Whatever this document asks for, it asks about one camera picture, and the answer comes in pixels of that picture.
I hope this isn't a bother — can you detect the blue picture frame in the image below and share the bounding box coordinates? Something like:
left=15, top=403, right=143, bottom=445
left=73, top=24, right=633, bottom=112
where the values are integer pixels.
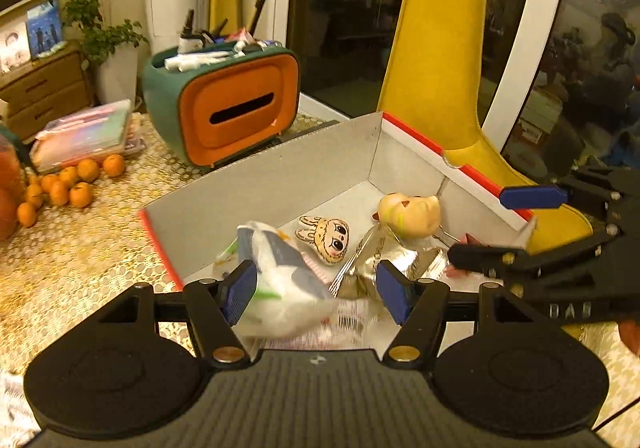
left=26, top=0, right=64, bottom=60

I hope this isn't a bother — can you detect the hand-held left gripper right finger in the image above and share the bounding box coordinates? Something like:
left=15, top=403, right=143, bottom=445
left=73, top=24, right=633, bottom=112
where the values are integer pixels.
left=376, top=259, right=546, bottom=369

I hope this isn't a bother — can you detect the green orange tissue box organizer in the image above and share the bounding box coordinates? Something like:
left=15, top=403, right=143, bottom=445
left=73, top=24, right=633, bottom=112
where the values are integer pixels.
left=142, top=40, right=301, bottom=168

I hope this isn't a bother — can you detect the gold lace covered desktop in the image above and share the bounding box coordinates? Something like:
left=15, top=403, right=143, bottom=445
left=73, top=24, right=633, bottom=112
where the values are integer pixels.
left=0, top=112, right=640, bottom=448

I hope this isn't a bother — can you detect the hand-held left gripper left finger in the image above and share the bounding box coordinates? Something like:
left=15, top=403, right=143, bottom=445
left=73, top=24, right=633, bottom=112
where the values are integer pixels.
left=97, top=259, right=259, bottom=369

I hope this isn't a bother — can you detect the potted green plant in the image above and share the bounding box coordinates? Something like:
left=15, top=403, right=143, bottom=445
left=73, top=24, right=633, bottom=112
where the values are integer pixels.
left=34, top=0, right=150, bottom=105

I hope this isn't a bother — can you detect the cartoon bunny plush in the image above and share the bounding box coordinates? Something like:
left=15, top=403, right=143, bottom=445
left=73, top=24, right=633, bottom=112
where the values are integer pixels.
left=295, top=216, right=351, bottom=267

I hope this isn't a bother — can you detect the red cardboard box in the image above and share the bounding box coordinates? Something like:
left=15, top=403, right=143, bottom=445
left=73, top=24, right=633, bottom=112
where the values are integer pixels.
left=138, top=111, right=537, bottom=295

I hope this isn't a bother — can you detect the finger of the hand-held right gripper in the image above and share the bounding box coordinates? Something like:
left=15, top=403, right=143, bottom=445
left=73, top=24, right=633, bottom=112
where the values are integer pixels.
left=499, top=166, right=636, bottom=225
left=447, top=227, right=640, bottom=327

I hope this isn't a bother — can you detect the silver foil snack bag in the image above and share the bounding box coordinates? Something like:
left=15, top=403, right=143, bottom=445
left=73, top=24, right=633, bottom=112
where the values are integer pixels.
left=329, top=223, right=453, bottom=300

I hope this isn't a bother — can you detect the white grey tissue pack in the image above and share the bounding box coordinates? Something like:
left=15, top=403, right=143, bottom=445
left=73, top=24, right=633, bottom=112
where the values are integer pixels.
left=216, top=221, right=337, bottom=340

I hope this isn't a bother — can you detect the pastel plastic case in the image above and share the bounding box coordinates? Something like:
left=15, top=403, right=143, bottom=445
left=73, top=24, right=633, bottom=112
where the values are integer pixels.
left=29, top=99, right=134, bottom=175

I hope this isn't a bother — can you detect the white tube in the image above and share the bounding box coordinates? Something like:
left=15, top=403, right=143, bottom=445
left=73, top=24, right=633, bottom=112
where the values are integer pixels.
left=163, top=49, right=247, bottom=73

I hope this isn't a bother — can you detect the pile of small tangerines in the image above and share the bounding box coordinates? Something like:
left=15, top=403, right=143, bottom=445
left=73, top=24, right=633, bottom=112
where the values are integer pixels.
left=16, top=154, right=126, bottom=229

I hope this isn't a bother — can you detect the large orange fruit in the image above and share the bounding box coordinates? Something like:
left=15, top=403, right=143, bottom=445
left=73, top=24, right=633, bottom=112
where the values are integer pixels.
left=0, top=135, right=27, bottom=242

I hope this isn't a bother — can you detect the tan spotted head toy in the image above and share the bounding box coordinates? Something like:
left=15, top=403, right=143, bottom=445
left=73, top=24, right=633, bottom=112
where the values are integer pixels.
left=377, top=193, right=442, bottom=240

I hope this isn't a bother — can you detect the portrait photo frame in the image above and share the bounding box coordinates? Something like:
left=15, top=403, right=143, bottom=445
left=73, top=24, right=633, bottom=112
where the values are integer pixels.
left=0, top=20, right=32, bottom=75

